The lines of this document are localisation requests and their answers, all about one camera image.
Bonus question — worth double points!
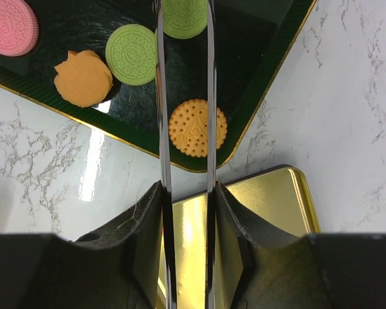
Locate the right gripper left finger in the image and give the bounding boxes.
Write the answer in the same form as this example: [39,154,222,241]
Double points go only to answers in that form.
[0,182,162,308]

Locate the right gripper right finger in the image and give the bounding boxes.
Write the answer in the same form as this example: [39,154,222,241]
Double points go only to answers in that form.
[216,184,386,308]

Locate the metal tongs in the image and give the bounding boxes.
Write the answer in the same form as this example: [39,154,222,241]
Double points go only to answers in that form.
[154,1,217,308]

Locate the green sandwich cookie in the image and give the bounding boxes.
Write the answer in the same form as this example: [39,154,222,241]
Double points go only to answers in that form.
[161,0,208,39]
[105,24,157,86]

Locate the gold tin lid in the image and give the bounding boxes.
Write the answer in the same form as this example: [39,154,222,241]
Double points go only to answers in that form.
[173,165,320,308]

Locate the orange dotted biscuit corner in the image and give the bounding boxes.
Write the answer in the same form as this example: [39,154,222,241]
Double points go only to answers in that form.
[168,98,228,158]

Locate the dark green cookie tray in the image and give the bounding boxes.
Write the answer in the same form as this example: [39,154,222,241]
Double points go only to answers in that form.
[0,1,314,166]

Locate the pink sandwich cookie bottom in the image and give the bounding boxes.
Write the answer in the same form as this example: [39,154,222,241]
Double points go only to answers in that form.
[0,0,39,57]

